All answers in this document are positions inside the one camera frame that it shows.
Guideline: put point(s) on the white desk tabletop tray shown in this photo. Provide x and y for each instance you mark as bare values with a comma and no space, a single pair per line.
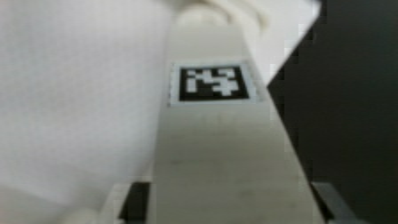
82,66

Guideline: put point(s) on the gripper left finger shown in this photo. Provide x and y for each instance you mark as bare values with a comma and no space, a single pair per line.
125,208

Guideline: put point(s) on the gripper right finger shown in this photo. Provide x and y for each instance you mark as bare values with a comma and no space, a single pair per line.
335,207

